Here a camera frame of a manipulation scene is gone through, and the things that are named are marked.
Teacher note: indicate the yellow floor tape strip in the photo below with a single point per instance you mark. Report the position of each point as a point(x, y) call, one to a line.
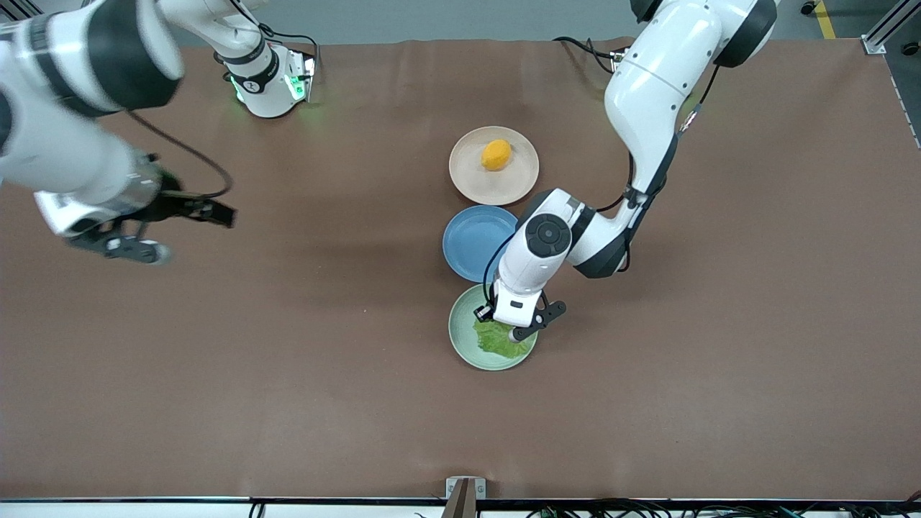
point(825, 20)

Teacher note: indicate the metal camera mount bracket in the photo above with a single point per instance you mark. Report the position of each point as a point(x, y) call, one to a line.
point(465, 496)

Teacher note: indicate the brown table mat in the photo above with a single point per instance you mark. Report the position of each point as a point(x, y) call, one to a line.
point(288, 396)

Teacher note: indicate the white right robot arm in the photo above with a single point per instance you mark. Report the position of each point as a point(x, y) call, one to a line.
point(57, 158)

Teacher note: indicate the beige round plate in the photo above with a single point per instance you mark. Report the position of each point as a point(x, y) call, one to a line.
point(504, 183)

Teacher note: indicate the green lettuce leaf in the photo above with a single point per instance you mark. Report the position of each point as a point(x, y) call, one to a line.
point(496, 342)

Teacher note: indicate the black caster wheel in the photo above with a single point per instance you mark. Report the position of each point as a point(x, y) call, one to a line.
point(809, 7)

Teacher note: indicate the aluminium frame profile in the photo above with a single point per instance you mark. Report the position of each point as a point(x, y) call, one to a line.
point(888, 25)
point(18, 8)

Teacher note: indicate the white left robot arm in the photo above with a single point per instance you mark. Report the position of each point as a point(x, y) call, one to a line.
point(647, 93)

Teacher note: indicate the blue round plate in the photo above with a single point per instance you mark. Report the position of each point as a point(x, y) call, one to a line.
point(471, 244)

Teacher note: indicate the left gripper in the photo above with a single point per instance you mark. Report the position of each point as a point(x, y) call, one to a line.
point(485, 314)

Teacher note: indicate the pale green round plate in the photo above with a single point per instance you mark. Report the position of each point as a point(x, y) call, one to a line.
point(464, 338)

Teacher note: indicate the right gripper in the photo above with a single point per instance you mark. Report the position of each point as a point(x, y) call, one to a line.
point(175, 206)

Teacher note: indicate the yellow lemon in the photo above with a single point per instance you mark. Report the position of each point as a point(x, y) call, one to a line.
point(496, 155)

